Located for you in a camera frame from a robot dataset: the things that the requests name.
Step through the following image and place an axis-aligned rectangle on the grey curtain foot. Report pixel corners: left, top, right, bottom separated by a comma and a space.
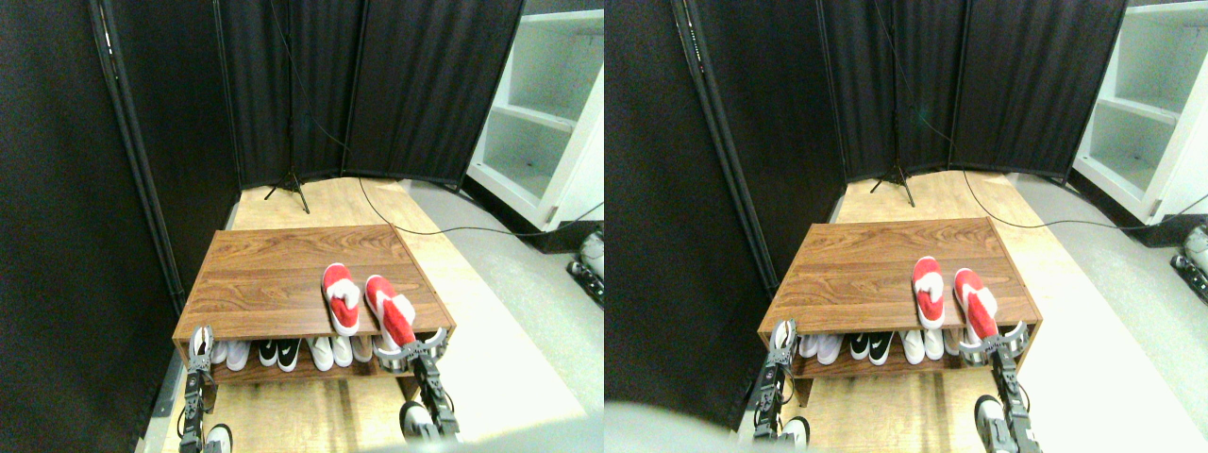
149, 363, 185, 421

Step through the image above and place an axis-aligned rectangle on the brown shoe rack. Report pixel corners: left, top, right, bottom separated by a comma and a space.
172, 225, 457, 407
758, 217, 1043, 408

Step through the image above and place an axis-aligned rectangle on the black stand foot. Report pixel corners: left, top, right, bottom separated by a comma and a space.
264, 173, 310, 214
869, 168, 915, 208

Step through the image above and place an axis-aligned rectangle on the black curtain pole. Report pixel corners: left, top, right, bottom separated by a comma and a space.
88, 0, 185, 317
668, 0, 770, 308

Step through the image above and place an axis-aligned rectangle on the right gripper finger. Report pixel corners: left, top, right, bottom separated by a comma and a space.
995, 321, 1031, 354
413, 327, 450, 361
959, 333, 995, 365
372, 342, 412, 372

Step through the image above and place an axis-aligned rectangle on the white shelf unit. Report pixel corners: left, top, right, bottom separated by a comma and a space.
466, 9, 604, 232
1073, 0, 1208, 225

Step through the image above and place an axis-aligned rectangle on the grey machine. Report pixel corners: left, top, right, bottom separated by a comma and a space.
567, 229, 604, 308
1170, 224, 1208, 305

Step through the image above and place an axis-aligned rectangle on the red shoe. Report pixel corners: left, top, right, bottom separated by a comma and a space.
953, 268, 1002, 343
322, 262, 361, 337
364, 275, 418, 352
912, 256, 948, 329

